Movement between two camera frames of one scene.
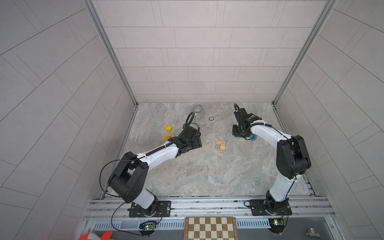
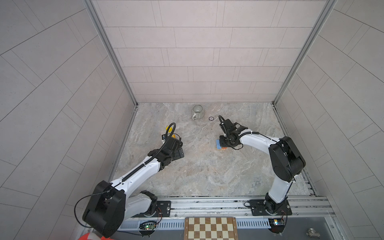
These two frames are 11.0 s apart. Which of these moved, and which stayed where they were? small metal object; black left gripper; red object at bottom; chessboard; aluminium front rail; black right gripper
Moved: black right gripper; black left gripper
Stayed: small metal object; red object at bottom; aluminium front rail; chessboard
